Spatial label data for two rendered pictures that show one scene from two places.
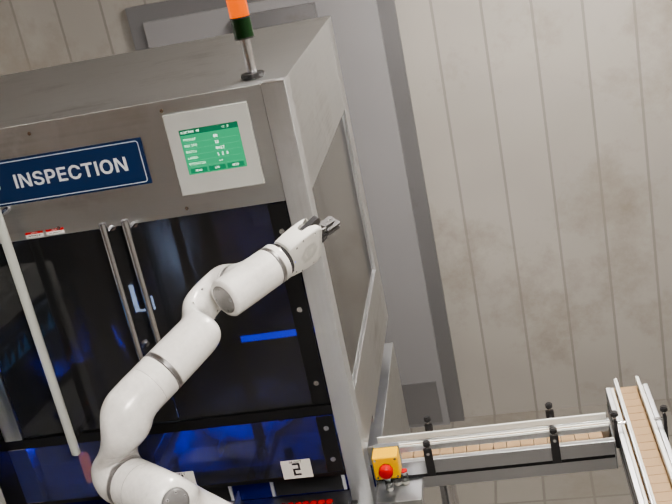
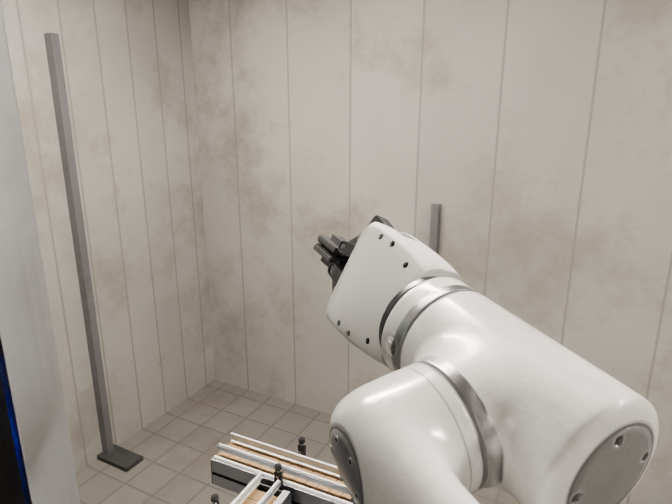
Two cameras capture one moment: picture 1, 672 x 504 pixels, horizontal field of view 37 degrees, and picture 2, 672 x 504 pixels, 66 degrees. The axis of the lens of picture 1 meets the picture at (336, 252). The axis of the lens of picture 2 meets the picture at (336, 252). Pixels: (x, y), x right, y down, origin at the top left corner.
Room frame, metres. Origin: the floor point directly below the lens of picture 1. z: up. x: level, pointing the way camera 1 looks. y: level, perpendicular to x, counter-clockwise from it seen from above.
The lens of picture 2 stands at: (1.91, 0.49, 1.97)
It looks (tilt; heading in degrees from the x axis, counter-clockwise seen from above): 16 degrees down; 286
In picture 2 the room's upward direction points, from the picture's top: straight up
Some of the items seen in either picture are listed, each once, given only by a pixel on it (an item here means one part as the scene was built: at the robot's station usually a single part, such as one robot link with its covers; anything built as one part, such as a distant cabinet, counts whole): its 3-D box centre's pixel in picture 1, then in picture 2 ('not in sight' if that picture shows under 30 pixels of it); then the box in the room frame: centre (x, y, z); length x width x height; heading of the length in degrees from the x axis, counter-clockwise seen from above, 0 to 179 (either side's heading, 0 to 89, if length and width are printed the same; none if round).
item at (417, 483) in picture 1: (400, 489); not in sight; (2.43, -0.04, 0.87); 0.14 x 0.13 x 0.02; 170
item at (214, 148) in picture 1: (213, 149); not in sight; (2.40, 0.24, 1.96); 0.21 x 0.01 x 0.21; 80
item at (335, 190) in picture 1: (345, 236); not in sight; (2.86, -0.04, 1.51); 0.85 x 0.01 x 0.59; 170
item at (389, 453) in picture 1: (387, 461); not in sight; (2.39, -0.02, 1.00); 0.08 x 0.07 x 0.07; 170
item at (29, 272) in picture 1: (71, 336); not in sight; (2.52, 0.75, 1.51); 0.47 x 0.01 x 0.59; 80
